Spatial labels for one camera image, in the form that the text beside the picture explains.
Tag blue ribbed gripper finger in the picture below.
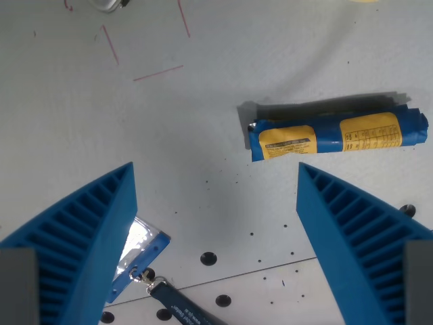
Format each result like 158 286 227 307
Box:
0 161 139 325
296 161 433 325

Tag clear blue badge holder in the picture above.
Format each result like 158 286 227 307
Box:
106 216 170 304

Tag blue yellow snack package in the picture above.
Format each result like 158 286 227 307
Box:
248 104 429 163

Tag silver metal object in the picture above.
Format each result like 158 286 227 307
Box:
89 0 130 14

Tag dark blue printed lanyard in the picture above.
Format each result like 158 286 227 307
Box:
129 267 228 325

